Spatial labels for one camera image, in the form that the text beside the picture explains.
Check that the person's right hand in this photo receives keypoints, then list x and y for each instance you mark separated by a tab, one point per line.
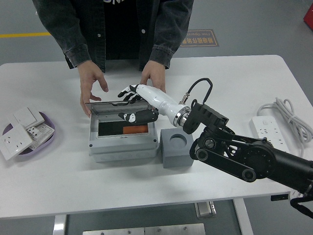
88	78

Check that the person's left hand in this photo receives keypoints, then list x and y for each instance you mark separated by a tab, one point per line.
155	72

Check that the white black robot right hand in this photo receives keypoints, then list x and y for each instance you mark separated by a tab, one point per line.
156	98

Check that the smoky transparent box lid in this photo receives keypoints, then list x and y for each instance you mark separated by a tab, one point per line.
105	107

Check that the orange cylinder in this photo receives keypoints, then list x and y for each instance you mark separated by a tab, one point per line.
134	129

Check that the person's right forearm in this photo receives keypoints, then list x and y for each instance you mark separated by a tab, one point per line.
71	49

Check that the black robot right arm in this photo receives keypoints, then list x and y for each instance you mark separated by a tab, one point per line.
256	156

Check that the person's left forearm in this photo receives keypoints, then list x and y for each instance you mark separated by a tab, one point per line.
166	49

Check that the grey cube with round recess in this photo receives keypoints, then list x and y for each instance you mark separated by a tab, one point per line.
176	156

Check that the person's torso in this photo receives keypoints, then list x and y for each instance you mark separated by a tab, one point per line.
122	29

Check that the brown floor sign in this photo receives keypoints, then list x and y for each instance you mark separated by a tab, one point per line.
205	39

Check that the white perforated socket module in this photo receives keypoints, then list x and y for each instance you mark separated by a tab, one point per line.
45	131

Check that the yellow floor tape line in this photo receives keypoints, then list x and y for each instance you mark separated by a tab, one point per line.
24	35

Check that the small white socket insert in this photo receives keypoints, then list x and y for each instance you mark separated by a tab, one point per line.
33	132

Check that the purple plastic tray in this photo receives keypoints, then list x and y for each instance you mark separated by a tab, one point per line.
36	153

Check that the white table leg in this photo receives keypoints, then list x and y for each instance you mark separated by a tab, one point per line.
59	225
242	218

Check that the black table control panel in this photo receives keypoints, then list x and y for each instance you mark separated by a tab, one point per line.
278	197

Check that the red object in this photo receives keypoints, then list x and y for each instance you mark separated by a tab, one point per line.
308	17

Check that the grey electrical enclosure box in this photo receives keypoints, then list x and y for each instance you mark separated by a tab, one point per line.
122	147

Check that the white wall switch panel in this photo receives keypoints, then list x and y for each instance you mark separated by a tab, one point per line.
24	115

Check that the white wall socket panel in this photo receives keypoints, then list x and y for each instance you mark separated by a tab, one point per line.
13	144

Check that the grey metal table bracket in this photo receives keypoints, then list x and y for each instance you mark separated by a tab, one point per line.
204	210

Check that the grey metal base plate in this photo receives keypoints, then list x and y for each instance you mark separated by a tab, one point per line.
144	230

